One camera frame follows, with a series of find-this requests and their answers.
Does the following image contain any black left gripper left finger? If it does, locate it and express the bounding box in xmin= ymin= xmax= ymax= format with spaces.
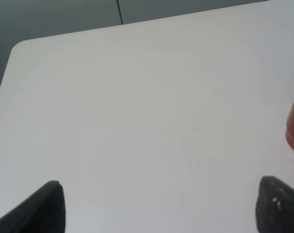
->
xmin=0 ymin=181 xmax=66 ymax=233

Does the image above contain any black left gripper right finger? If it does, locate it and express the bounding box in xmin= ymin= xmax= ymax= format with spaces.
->
xmin=255 ymin=176 xmax=294 ymax=233

